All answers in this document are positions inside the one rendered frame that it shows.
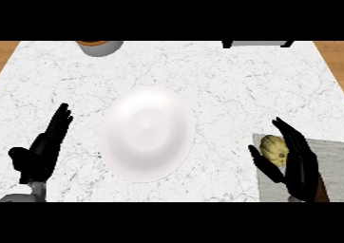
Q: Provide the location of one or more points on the grey appliance with black legs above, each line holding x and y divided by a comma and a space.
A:
259, 43

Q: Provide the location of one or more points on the white plate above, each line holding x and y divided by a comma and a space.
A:
148, 134

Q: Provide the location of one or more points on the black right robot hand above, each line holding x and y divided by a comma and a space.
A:
300, 164

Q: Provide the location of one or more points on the grey pot with brown rim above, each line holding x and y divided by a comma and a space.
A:
100, 47

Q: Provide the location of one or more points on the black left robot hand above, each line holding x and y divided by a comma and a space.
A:
41, 152

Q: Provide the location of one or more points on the grey placemat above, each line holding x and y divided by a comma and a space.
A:
336, 171

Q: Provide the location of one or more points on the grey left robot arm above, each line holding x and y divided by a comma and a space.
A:
27, 193

